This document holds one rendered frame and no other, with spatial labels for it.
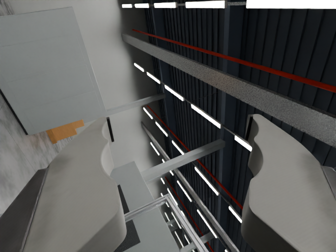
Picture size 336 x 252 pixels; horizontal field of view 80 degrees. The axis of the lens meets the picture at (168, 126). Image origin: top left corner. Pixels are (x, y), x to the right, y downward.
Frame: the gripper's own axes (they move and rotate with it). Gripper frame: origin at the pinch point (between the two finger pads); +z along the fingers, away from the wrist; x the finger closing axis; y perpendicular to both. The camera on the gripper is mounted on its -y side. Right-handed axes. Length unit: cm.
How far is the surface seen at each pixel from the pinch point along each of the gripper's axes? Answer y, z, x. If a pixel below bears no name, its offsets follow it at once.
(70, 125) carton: 386, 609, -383
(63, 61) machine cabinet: 115, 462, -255
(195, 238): 117, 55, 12
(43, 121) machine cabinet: 251, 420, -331
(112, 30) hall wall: 141, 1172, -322
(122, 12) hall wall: 62, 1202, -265
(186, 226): 118, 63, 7
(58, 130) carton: 394, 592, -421
